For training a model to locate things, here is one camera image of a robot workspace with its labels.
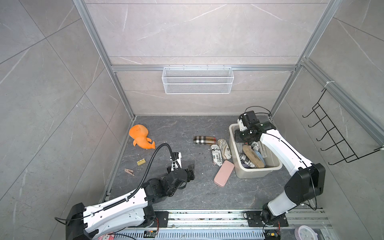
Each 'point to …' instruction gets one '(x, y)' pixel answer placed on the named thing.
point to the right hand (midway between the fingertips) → (239, 137)
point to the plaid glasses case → (203, 140)
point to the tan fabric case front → (254, 158)
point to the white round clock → (304, 232)
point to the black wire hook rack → (335, 143)
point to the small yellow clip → (141, 162)
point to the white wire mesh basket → (197, 80)
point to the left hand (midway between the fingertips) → (190, 164)
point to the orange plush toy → (139, 133)
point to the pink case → (224, 173)
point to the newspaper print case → (217, 155)
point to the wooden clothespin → (129, 171)
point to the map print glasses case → (225, 149)
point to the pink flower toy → (109, 236)
